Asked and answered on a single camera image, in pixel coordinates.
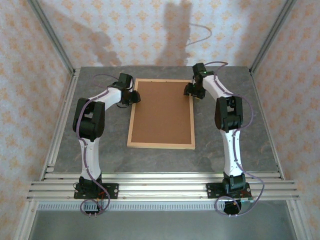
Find brown backing board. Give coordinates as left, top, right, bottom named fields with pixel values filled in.
left=131, top=81, right=193, bottom=145

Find wooden picture frame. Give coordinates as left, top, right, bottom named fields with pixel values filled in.
left=126, top=78, right=196, bottom=151

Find wide aluminium mounting rails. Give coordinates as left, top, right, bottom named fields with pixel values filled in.
left=26, top=180, right=301, bottom=202

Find grey metal lower panel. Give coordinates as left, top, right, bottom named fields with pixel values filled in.
left=27, top=210, right=298, bottom=240

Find aluminium leg profile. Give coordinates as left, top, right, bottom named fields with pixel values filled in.
left=286, top=199, right=313, bottom=240
left=14, top=201, right=38, bottom=240

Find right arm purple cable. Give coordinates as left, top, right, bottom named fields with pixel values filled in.
left=204, top=61, right=266, bottom=217

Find aluminium side rail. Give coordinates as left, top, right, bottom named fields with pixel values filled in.
left=249, top=71, right=286, bottom=181
left=39, top=67, right=81, bottom=181

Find narrow aluminium table rail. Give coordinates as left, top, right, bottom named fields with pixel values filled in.
left=39, top=171, right=285, bottom=181

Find aluminium corner post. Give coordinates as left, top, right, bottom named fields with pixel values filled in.
left=26, top=0, right=77, bottom=76
left=248, top=0, right=298, bottom=76

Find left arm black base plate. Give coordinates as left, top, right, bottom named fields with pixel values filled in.
left=73, top=183, right=119, bottom=200

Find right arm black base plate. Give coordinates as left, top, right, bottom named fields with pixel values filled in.
left=205, top=182, right=252, bottom=200

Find grey slotted cable duct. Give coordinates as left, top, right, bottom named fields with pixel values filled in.
left=36, top=201, right=289, bottom=212

